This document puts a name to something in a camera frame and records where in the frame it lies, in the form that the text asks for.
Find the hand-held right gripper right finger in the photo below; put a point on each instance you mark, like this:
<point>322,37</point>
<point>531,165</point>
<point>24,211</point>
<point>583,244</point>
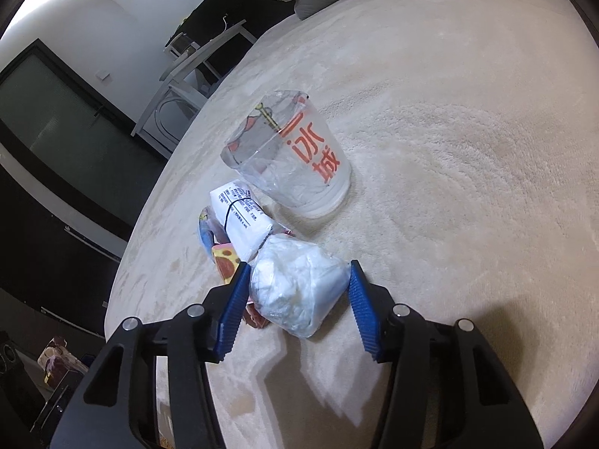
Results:
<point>362,308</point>

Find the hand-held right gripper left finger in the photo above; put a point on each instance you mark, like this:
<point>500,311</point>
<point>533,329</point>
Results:
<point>231,308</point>

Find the colourful snack wrapper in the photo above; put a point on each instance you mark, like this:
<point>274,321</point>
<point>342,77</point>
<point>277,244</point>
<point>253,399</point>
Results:
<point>224,262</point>

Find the white plastic ball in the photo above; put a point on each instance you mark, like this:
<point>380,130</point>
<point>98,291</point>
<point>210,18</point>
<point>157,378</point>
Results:
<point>295,285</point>

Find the white printed wrapper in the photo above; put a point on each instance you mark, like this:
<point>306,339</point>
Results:
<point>243,224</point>

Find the clear plastic cup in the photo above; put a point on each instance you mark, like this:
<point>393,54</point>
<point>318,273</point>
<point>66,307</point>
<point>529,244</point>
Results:
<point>290,168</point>

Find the printed cardboard box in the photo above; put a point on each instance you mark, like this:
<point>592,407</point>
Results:
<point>58,360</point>

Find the bed with beige blanket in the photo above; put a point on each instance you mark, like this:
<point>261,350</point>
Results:
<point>468,149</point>

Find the clear chair with grey cushion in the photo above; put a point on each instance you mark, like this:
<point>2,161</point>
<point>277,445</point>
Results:
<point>175,112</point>

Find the black speaker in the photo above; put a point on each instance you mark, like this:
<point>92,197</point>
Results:
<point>8,355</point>

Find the white desk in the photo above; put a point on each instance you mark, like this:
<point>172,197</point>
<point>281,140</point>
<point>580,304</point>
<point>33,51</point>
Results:
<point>206,51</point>

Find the dark glass door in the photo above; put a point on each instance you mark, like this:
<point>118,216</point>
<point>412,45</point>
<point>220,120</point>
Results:
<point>47,117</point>

